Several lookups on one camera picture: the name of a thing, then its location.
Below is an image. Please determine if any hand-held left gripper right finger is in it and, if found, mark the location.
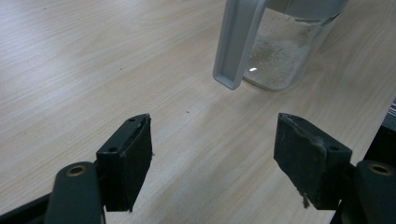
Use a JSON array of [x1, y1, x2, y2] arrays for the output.
[[274, 112, 354, 211]]

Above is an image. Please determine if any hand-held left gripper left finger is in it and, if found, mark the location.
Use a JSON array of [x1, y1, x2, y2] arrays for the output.
[[96, 113, 153, 213]]

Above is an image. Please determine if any pale granular powder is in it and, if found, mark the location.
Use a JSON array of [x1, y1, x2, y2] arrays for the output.
[[245, 18, 316, 90]]

